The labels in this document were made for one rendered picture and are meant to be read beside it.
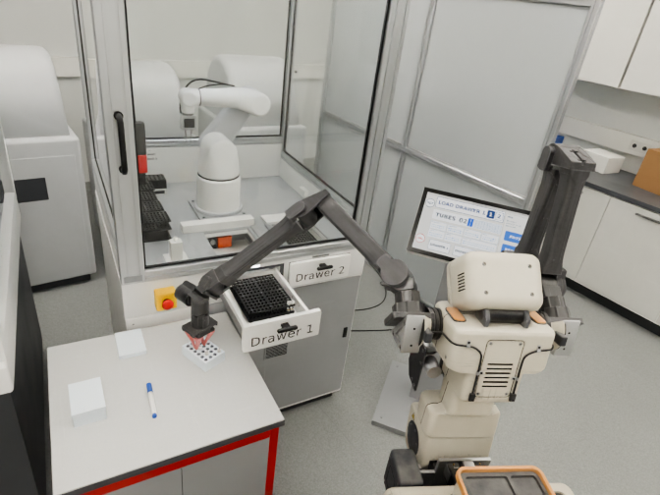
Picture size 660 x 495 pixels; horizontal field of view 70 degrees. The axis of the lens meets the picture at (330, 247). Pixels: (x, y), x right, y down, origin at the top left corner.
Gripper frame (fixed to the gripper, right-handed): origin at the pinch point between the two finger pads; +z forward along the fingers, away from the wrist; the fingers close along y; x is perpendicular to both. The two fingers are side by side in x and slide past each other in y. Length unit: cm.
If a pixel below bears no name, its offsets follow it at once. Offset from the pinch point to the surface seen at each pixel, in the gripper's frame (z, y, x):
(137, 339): 4.3, 10.1, -20.5
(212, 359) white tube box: 1.9, 0.2, 7.0
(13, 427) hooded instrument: 23, 49, -29
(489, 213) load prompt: -37, -118, 50
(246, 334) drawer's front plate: -8.6, -7.8, 13.7
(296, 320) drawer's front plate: -10.0, -24.4, 21.2
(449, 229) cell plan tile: -27, -106, 38
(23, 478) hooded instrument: 47, 50, -29
